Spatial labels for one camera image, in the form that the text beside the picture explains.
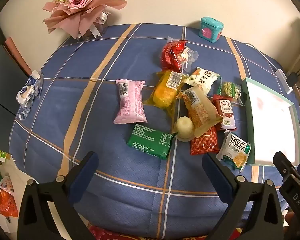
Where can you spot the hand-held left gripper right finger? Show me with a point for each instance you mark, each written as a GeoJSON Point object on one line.
{"type": "Point", "coordinates": [217, 177]}

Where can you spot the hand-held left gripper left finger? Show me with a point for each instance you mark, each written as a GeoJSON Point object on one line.
{"type": "Point", "coordinates": [86, 172]}

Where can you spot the white cracker packet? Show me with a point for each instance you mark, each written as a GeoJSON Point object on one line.
{"type": "Point", "coordinates": [233, 151]}

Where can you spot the red patterned snack packet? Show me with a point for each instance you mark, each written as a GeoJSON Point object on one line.
{"type": "Point", "coordinates": [203, 142]}

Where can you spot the white tray with green rim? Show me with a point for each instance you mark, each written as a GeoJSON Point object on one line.
{"type": "Point", "coordinates": [269, 120]}

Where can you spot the small round yellow bun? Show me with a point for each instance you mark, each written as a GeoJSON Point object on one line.
{"type": "Point", "coordinates": [183, 127]}

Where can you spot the dark red snack packet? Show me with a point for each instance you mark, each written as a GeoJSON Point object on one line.
{"type": "Point", "coordinates": [226, 112]}

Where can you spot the orange bread packet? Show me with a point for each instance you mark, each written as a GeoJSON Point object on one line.
{"type": "Point", "coordinates": [200, 112]}

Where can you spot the pink snack packet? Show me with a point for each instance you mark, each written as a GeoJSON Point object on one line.
{"type": "Point", "coordinates": [130, 102]}

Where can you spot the green cookie packet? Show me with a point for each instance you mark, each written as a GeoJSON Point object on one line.
{"type": "Point", "coordinates": [230, 90]}

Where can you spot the white and green snack packet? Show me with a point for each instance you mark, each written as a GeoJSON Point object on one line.
{"type": "Point", "coordinates": [203, 78]}

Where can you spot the yellow snack packet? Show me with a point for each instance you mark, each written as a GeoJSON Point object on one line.
{"type": "Point", "coordinates": [165, 92]}

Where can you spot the clear steamed cake packet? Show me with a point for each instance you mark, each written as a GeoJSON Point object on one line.
{"type": "Point", "coordinates": [188, 56]}

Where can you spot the blue plaid tablecloth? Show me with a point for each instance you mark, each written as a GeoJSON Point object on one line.
{"type": "Point", "coordinates": [140, 192]}

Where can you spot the red floral cloth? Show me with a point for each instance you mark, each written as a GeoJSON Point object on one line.
{"type": "Point", "coordinates": [102, 233]}

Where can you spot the white power strip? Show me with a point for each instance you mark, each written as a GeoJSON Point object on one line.
{"type": "Point", "coordinates": [283, 80]}

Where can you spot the black power adapter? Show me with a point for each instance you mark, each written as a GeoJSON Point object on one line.
{"type": "Point", "coordinates": [293, 78]}

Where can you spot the orange plastic bag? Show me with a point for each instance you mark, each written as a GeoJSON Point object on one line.
{"type": "Point", "coordinates": [6, 202]}

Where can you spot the crumpled blue white wrapper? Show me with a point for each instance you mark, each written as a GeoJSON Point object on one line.
{"type": "Point", "coordinates": [30, 90]}

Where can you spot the dark cabinet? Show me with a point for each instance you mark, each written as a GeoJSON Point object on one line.
{"type": "Point", "coordinates": [0, 85]}

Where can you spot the teal tin box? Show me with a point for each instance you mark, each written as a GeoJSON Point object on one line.
{"type": "Point", "coordinates": [211, 30]}

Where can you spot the pink flower bouquet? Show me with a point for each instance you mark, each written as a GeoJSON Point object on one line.
{"type": "Point", "coordinates": [77, 0]}

